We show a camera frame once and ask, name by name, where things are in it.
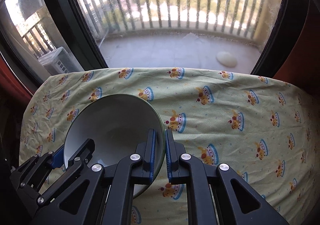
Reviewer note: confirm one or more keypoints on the left red curtain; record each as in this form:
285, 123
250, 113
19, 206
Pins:
11, 84

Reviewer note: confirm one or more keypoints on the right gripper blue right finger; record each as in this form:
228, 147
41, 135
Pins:
176, 172

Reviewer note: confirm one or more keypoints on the right red curtain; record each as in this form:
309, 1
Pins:
301, 68

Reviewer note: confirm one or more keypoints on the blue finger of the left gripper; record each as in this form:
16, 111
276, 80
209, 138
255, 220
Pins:
57, 158
83, 153

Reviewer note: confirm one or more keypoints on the balcony metal railing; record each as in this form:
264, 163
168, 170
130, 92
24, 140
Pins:
238, 19

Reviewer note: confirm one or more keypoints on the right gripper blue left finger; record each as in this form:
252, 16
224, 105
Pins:
149, 158

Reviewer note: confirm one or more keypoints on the black window frame post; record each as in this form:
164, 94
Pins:
71, 24

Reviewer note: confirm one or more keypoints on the white air conditioner unit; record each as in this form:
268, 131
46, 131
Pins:
60, 61

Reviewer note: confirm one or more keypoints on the floral ceramic bowl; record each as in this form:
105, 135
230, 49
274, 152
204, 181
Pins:
117, 124

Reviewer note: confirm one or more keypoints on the red curtain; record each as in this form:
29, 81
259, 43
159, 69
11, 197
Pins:
301, 68
11, 84

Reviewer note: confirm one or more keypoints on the yellow printed tablecloth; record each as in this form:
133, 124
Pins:
267, 130

